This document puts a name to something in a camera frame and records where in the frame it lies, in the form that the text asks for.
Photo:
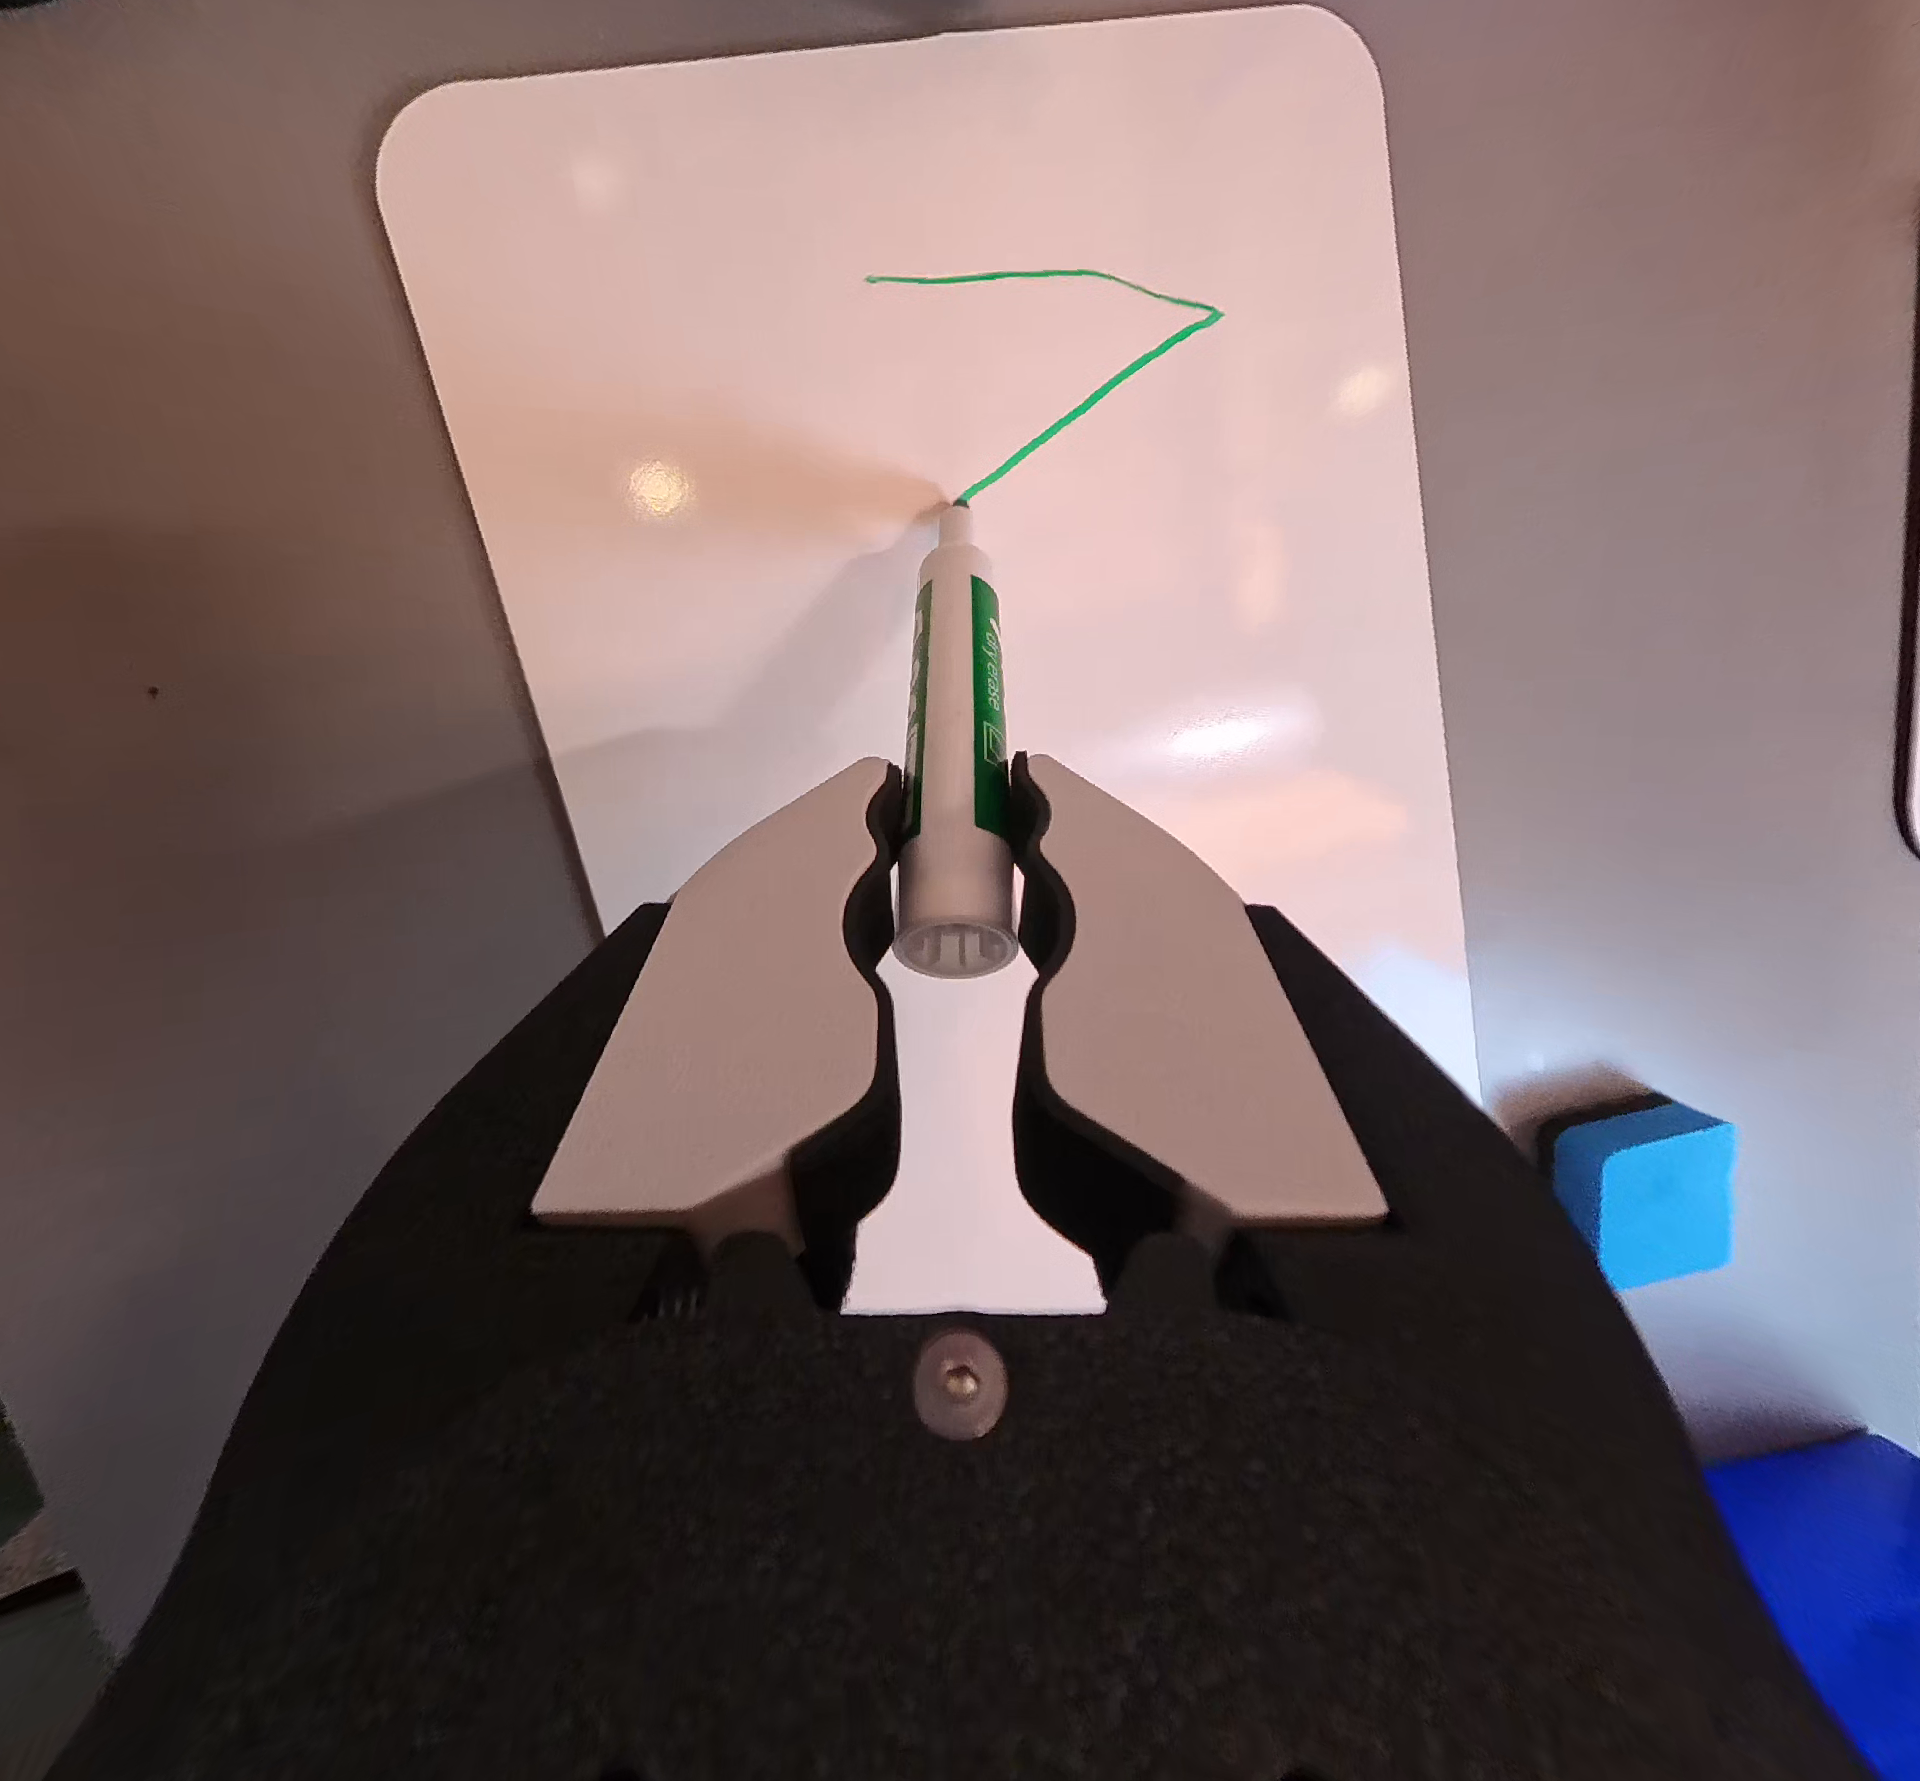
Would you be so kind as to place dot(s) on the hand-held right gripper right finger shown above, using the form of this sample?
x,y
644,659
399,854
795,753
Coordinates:
x,y
1201,1046

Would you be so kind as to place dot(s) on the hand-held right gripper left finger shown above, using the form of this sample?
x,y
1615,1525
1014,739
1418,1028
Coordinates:
x,y
719,1046

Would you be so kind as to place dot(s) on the green whiteboard marker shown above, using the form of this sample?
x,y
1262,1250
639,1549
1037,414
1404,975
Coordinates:
x,y
953,760

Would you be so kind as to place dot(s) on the small white whiteboard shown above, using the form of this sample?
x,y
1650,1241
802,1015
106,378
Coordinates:
x,y
751,312

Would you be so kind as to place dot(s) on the blue foam eraser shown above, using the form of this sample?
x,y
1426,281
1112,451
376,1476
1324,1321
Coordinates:
x,y
1650,1196

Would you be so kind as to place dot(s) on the blue plastic bin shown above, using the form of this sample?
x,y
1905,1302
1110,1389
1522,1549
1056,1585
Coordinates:
x,y
1831,1615

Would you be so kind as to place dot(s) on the black desk mat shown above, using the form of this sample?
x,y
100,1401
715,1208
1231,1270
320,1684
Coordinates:
x,y
1910,536

